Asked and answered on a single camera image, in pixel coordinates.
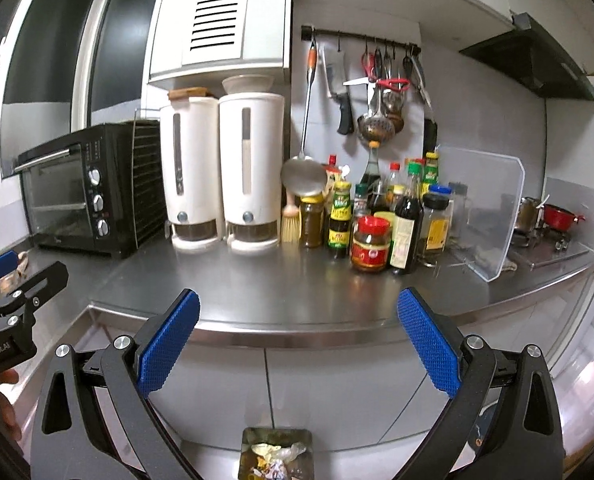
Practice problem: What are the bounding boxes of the small straw brush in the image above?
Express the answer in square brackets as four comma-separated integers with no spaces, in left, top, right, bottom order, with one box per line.
[281,190,300,244]

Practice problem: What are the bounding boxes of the left white grain dispenser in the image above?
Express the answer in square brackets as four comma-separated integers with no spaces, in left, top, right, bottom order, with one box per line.
[160,87,224,252]

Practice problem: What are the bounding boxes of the tall dark vinegar bottle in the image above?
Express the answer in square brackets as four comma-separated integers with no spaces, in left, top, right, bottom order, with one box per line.
[360,141,382,196]

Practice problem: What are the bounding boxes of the small glass spice shaker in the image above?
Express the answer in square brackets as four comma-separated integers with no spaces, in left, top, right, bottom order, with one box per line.
[352,182,370,223]

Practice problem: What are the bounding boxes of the red cap clear bottle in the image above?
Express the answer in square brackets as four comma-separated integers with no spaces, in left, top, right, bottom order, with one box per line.
[386,162,401,203]

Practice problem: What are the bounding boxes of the black range hood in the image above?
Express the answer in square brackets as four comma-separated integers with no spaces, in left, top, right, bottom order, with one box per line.
[460,12,594,102]

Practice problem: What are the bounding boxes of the clear plastic splash guard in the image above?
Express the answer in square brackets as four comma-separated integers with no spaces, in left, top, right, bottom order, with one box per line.
[438,145,525,282]

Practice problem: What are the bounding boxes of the red cooking pot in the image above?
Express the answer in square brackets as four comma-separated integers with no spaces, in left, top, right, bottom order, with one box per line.
[543,204,585,233]

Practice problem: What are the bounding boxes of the green yellow label sauce bottle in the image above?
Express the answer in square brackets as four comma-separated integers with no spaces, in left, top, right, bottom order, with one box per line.
[327,180,352,259]

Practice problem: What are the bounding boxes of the red lid chili sauce jar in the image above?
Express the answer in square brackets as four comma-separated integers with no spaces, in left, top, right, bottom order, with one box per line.
[350,216,391,273]

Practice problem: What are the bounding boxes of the red handle scissors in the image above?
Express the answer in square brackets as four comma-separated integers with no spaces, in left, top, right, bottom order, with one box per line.
[342,49,411,94]

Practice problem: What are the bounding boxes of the metal trash bin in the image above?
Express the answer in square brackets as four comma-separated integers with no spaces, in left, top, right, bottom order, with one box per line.
[237,427,314,480]

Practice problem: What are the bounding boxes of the hanging steel strainer spoon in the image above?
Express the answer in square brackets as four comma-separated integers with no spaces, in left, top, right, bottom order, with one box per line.
[358,48,395,144]

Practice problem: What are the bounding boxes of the black utensil rail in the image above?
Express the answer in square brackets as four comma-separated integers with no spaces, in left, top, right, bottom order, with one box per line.
[300,25,422,55]

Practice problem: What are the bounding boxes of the yellow lid oil jar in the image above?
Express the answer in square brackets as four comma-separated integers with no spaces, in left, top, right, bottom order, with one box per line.
[300,194,324,248]

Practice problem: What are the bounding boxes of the black lid spice jar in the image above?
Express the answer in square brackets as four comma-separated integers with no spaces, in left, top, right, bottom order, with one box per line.
[417,192,452,268]

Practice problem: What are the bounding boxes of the black handle cleaver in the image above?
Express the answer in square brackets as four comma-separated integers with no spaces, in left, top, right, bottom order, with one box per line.
[323,47,355,136]

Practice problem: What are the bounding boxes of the black toaster oven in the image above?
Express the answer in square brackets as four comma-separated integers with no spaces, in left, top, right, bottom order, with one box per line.
[14,119,166,258]

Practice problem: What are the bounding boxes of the steel skimmer ladle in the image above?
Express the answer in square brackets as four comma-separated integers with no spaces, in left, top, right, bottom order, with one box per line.
[281,39,327,197]

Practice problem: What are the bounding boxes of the person's left hand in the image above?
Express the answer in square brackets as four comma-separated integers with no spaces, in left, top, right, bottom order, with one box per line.
[0,368,22,442]

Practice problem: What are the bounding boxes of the dark soy sauce bottle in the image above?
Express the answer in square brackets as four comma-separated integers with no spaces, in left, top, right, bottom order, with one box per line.
[390,159,424,274]

